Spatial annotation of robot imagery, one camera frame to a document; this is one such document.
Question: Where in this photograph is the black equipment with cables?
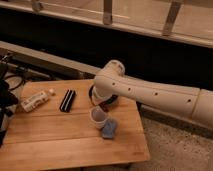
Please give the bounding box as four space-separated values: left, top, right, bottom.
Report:
0 53 25 147

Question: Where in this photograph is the wooden table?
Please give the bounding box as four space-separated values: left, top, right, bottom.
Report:
0 80 150 171

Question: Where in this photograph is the white plastic bottle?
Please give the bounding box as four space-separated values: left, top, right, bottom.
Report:
21 89 55 112

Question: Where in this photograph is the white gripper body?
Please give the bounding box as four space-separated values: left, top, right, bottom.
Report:
92 87 112 105

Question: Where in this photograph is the blue crumpled cloth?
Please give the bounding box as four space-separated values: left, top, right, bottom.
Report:
102 119 117 139

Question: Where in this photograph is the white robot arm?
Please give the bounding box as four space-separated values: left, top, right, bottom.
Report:
92 60 213 129

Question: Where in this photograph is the black striped block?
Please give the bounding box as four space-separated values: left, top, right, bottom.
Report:
59 89 76 112

